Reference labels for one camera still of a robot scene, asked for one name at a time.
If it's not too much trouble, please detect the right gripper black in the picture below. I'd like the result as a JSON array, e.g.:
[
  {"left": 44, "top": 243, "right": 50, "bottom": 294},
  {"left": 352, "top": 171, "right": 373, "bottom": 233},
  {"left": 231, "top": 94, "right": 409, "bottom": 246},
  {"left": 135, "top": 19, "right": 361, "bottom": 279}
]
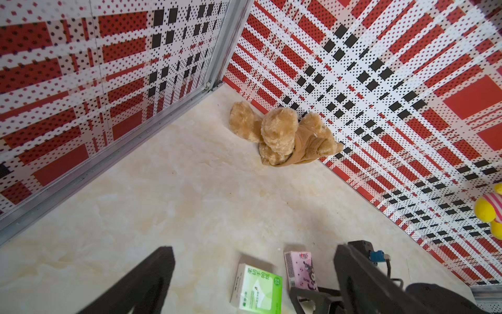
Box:
[{"left": 289, "top": 287, "right": 345, "bottom": 314}]

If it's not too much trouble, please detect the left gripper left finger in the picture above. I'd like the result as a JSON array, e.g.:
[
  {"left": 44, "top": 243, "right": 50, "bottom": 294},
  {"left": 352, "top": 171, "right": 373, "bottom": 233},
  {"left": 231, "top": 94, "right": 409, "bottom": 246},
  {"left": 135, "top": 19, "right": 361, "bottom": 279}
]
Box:
[{"left": 80, "top": 246, "right": 175, "bottom": 313}]

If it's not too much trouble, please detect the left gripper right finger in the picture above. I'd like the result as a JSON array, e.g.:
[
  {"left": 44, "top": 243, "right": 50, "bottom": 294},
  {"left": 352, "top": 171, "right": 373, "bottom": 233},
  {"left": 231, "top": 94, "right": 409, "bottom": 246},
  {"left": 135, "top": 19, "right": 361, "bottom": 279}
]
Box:
[{"left": 333, "top": 245, "right": 431, "bottom": 313}]

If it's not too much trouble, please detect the pink tissue pack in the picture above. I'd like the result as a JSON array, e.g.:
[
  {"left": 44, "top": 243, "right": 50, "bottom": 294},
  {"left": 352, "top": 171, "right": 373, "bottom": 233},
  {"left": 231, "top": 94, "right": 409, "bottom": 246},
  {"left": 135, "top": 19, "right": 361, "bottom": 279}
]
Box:
[{"left": 284, "top": 251, "right": 318, "bottom": 291}]

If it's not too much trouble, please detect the green tissue pack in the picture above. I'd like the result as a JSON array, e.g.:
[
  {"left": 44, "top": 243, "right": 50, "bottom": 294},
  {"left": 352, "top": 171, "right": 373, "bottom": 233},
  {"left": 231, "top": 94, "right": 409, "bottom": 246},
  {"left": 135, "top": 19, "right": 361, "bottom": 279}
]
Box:
[{"left": 230, "top": 263, "right": 283, "bottom": 314}]

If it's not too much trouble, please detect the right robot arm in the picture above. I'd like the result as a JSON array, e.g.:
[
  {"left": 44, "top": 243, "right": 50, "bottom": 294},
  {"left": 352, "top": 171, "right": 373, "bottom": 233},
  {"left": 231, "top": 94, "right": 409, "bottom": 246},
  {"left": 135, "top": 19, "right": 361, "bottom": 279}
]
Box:
[{"left": 289, "top": 283, "right": 485, "bottom": 313}]

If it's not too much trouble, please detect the yellow frog plush toy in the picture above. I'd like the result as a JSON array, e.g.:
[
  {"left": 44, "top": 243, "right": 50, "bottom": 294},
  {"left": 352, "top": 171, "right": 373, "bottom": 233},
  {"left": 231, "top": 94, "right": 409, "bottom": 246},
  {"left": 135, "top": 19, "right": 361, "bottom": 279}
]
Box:
[{"left": 474, "top": 183, "right": 502, "bottom": 240}]

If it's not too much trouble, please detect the brown teddy bear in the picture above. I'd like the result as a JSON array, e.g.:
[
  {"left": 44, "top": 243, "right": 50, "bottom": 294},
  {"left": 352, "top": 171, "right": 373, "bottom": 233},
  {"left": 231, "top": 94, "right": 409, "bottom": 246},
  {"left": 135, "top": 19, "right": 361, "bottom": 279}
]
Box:
[{"left": 229, "top": 102, "right": 343, "bottom": 167}]

